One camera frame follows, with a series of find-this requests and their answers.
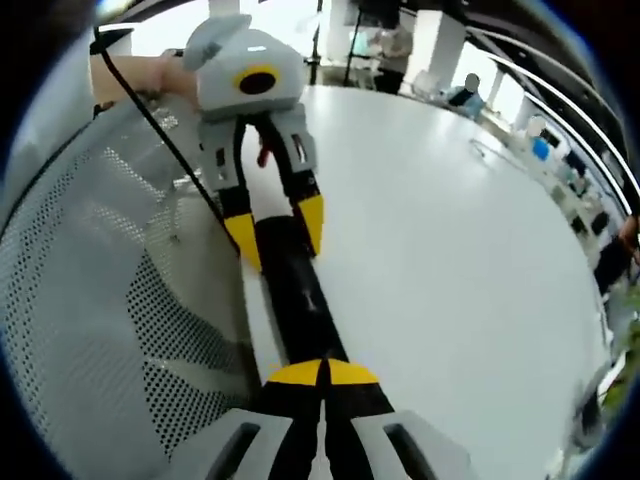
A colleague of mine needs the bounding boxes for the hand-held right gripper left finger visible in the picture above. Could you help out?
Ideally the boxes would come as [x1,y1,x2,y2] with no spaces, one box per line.
[182,358,327,480]

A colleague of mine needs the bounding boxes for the black remote control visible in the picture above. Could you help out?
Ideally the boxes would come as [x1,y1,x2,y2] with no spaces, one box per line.
[252,213,351,372]

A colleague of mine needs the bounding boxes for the grey mesh chair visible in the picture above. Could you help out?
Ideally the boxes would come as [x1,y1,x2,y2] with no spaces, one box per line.
[0,117,267,480]

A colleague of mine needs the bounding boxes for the potted green plant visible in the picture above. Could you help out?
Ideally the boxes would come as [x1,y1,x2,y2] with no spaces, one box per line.
[598,285,640,417]

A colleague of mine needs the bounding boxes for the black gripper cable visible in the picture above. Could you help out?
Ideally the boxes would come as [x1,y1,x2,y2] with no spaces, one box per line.
[91,25,242,252]

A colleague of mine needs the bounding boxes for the black tripod stand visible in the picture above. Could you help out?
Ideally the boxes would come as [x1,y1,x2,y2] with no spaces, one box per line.
[308,0,325,85]

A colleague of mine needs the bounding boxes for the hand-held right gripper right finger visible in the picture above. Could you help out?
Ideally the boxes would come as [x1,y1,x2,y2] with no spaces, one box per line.
[324,357,482,480]

